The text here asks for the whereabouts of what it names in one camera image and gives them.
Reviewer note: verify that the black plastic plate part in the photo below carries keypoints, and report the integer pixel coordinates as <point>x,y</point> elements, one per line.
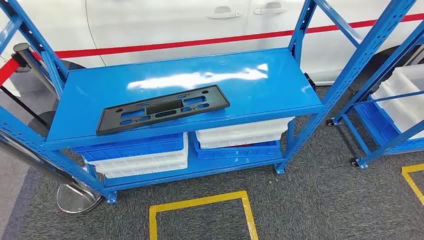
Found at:
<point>106,127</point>

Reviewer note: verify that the blue metal shelf rack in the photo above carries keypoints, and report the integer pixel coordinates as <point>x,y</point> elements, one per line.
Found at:
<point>232,86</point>

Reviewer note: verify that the blue wheeled shelf rack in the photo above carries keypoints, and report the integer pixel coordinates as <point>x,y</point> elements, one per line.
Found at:
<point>361,139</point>

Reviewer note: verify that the white plastic crate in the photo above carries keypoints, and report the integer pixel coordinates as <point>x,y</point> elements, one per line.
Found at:
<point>145,171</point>
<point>142,162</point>
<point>238,141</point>
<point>404,99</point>
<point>242,130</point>

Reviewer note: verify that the blue plastic crate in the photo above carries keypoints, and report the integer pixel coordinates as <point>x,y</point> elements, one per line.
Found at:
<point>238,153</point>
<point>132,149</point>
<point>377,129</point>

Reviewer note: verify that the red barrier belt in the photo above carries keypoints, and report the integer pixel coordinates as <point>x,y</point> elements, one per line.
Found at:
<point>198,42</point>
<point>7,71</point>

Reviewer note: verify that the white car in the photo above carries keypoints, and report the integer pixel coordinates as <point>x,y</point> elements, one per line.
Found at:
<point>165,23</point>

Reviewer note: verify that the black stanchion chrome base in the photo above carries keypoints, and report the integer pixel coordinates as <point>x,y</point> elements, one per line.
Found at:
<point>78,200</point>

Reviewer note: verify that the thin black stand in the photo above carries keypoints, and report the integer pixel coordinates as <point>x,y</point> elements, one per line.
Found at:
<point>43,126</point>

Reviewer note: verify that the black stanchion post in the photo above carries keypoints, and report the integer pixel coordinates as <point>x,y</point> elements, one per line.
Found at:
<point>21,49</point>

